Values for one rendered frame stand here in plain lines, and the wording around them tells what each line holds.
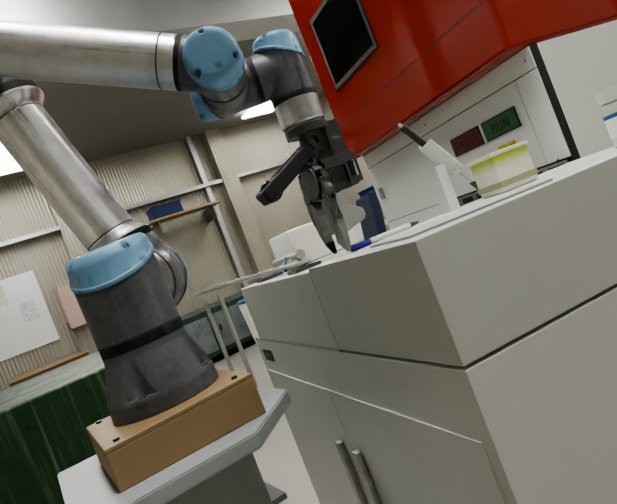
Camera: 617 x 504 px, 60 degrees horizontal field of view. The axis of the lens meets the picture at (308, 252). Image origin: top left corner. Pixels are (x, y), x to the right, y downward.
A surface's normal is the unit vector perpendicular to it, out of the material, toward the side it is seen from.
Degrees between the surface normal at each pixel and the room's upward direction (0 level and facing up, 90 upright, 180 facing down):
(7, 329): 90
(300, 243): 90
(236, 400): 90
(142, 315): 91
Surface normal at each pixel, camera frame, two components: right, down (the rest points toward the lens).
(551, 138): -0.87, 0.35
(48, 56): 0.01, 0.41
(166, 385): 0.26, -0.40
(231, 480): 0.69, -0.26
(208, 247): 0.46, -0.17
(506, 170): 0.20, -0.07
